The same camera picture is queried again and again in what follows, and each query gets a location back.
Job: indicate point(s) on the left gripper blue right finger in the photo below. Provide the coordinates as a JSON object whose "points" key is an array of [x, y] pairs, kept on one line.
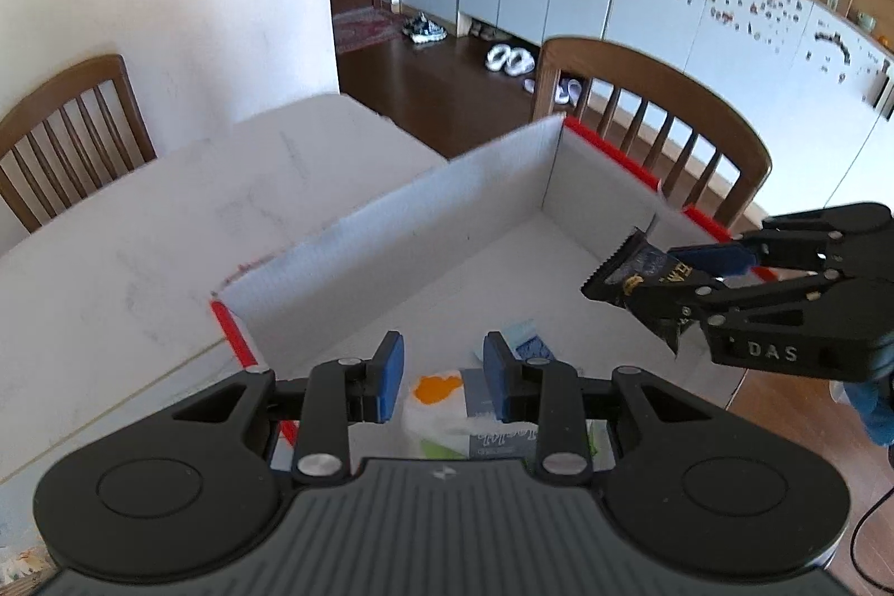
{"points": [[502, 372]]}

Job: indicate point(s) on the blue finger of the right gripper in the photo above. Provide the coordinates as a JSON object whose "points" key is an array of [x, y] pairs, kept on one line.
{"points": [[786, 250], [797, 302]]}

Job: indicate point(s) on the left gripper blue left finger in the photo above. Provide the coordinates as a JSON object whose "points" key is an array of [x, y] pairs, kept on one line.
{"points": [[382, 379]]}

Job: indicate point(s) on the black snack packet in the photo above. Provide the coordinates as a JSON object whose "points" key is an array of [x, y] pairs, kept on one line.
{"points": [[647, 282]]}

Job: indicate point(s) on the white tissue pack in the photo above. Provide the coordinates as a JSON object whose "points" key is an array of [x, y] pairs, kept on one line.
{"points": [[449, 416]]}

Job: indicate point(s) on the blue gloved right hand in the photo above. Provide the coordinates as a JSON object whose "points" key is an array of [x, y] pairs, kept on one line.
{"points": [[873, 403]]}

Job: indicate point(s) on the red cardboard box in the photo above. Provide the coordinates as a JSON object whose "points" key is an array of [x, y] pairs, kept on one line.
{"points": [[505, 235]]}

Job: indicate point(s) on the wooden chair at right side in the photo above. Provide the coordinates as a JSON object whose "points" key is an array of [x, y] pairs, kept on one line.
{"points": [[662, 121]]}

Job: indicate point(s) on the wooden chair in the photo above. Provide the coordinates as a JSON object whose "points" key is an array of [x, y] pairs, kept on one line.
{"points": [[662, 121], [74, 135]]}

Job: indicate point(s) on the white slippers pair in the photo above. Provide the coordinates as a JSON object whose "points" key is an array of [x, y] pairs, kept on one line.
{"points": [[512, 61]]}

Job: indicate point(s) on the black sneakers pair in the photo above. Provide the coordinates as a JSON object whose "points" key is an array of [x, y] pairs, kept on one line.
{"points": [[421, 30]]}

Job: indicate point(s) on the wooden chair at far side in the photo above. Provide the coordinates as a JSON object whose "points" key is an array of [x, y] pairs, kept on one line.
{"points": [[74, 135]]}

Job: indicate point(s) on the blue patterned table mat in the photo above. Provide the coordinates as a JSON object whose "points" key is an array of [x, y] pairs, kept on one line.
{"points": [[25, 559]]}

